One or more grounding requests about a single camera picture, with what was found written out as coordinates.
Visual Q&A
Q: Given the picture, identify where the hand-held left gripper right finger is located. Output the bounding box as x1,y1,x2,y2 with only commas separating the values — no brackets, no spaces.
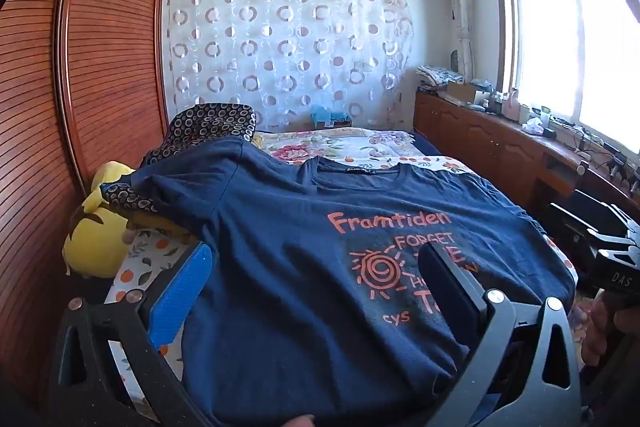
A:
417,244,583,427

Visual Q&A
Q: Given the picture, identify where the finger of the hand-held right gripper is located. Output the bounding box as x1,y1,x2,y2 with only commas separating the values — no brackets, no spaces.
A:
548,203,640,264
572,189,640,234

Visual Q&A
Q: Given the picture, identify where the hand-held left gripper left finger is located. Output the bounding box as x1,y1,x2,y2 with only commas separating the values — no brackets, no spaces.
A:
50,241,216,427

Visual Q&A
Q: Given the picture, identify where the navy blue printed t-shirt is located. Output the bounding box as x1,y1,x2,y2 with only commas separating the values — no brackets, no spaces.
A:
130,138,576,427

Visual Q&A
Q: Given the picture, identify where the person's right hand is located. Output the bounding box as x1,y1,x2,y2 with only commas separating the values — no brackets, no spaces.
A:
582,294,640,370

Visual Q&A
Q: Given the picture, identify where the small black tripod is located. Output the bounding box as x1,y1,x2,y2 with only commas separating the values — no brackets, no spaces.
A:
607,154,640,192

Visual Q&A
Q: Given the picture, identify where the orange fruit print bed sheet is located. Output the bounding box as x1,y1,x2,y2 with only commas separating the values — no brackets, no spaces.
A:
107,155,581,408

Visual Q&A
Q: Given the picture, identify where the floral quilt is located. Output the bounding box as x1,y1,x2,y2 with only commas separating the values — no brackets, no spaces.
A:
567,297,597,358

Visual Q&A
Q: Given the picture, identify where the yellow plush toy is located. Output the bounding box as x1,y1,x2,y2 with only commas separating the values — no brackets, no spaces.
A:
62,161,138,279

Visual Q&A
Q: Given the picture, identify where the long wooden cabinet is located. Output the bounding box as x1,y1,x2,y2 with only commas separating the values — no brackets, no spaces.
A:
414,89,640,228

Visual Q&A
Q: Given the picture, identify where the wooden framed window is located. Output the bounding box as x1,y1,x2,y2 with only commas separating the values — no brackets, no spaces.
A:
492,0,640,158

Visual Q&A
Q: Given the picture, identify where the floral bed blanket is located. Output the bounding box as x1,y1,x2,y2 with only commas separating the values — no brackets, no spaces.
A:
252,127,418,168

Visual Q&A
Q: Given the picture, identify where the stack of folded cloths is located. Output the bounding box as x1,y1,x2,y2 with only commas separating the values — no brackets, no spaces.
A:
417,65,466,88

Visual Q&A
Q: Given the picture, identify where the cardboard box with blue cloth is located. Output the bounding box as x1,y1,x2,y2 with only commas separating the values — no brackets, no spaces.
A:
311,104,351,128

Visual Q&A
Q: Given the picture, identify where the wooden slatted wardrobe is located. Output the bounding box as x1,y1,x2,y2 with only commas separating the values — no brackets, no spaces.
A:
0,0,173,427

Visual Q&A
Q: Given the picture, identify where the sheer circle-patterned curtain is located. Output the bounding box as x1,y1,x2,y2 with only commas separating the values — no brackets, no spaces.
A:
165,0,416,132

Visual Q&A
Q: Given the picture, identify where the dark ring-patterned cloth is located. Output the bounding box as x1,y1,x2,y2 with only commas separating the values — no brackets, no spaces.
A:
100,103,258,215

